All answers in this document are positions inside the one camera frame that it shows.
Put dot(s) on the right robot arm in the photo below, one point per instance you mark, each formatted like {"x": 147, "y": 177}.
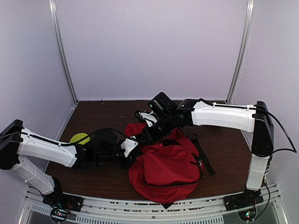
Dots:
{"x": 167, "y": 115}

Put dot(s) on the left aluminium frame post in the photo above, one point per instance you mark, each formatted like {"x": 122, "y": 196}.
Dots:
{"x": 61, "y": 51}

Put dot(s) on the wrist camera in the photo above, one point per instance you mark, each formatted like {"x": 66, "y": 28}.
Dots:
{"x": 128, "y": 146}
{"x": 150, "y": 118}

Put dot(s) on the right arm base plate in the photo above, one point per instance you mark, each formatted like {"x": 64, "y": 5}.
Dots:
{"x": 242, "y": 200}

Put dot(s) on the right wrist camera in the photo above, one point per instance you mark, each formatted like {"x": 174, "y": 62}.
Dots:
{"x": 150, "y": 118}

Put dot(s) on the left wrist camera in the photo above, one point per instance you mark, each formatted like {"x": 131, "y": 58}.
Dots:
{"x": 128, "y": 146}

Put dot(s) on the front aluminium rail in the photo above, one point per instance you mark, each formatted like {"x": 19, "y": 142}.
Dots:
{"x": 206, "y": 210}

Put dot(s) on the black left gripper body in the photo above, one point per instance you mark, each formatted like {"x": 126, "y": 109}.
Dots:
{"x": 130, "y": 160}

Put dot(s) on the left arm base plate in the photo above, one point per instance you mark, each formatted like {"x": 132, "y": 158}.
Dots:
{"x": 65, "y": 202}

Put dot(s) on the aluminium frame post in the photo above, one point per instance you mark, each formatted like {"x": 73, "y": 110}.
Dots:
{"x": 61, "y": 51}
{"x": 249, "y": 15}

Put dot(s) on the right aluminium frame post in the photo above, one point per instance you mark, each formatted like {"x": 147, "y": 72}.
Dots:
{"x": 249, "y": 15}

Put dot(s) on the red student backpack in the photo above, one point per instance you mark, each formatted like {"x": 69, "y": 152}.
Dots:
{"x": 170, "y": 170}

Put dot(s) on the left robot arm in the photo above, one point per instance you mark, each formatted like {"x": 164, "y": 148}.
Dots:
{"x": 87, "y": 153}

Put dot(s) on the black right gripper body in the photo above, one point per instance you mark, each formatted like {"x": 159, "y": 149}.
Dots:
{"x": 155, "y": 136}

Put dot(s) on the lime green bowl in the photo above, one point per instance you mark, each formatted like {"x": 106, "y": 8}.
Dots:
{"x": 80, "y": 136}

